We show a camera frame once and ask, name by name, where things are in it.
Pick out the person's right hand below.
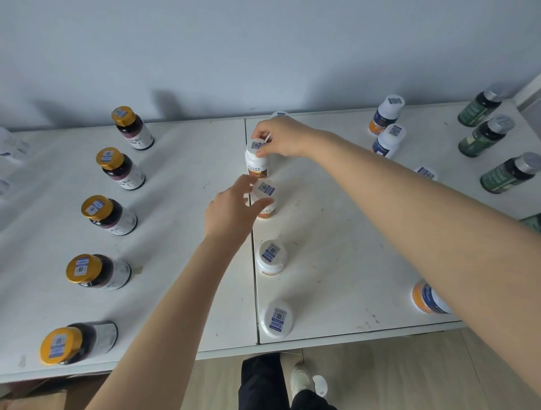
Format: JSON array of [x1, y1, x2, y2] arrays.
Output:
[[251, 116, 335, 161]]

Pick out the person's left hand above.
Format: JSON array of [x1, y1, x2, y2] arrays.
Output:
[[204, 174, 276, 250]]

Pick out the white metal shelf rack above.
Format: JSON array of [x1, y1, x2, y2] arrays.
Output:
[[0, 72, 541, 385]]

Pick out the white orange bottle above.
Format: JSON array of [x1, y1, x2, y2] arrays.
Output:
[[412, 280, 453, 315]]

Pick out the person's right forearm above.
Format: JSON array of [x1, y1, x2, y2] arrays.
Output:
[[312, 131, 541, 396]]

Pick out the person's left forearm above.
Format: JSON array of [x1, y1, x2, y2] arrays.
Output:
[[86, 236, 250, 410]]

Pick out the person's black trousers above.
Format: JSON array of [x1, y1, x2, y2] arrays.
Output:
[[238, 354, 339, 410]]

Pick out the person's right white shoe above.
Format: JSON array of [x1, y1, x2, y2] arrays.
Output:
[[290, 362, 316, 400]]

